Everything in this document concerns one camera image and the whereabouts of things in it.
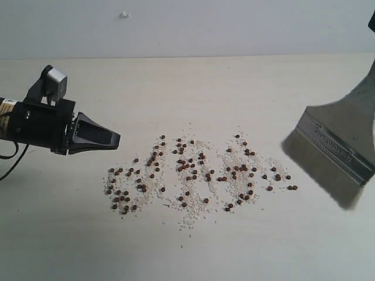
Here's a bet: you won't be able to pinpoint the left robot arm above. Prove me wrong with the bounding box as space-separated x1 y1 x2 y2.
1 79 121 155

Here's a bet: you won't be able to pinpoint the small white wall hook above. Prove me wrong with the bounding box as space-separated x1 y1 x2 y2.
119 12 130 19

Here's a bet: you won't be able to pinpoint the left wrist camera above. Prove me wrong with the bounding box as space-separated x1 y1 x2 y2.
40 65 67 105

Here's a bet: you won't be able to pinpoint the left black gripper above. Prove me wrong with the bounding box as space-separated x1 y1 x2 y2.
12 79 121 155

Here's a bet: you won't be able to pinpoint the scattered rice and brown pellets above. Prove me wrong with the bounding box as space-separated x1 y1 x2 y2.
102 122 299 258

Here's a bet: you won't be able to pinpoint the white wooden paint brush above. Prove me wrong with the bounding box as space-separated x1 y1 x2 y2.
281 67 374 210

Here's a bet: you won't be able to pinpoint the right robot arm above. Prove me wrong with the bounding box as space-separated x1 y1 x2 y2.
368 12 375 32

